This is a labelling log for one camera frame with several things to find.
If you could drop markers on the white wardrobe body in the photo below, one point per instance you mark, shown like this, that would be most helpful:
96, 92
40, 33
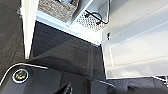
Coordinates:
60, 28

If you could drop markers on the white wardrobe shelf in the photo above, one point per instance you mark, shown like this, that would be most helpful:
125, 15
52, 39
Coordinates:
85, 6

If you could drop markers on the dark door hinge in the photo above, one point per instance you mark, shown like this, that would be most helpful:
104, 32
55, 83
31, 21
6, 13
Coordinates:
108, 35

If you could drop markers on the woven wicker basket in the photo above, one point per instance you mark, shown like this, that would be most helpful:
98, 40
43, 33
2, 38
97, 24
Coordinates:
56, 9

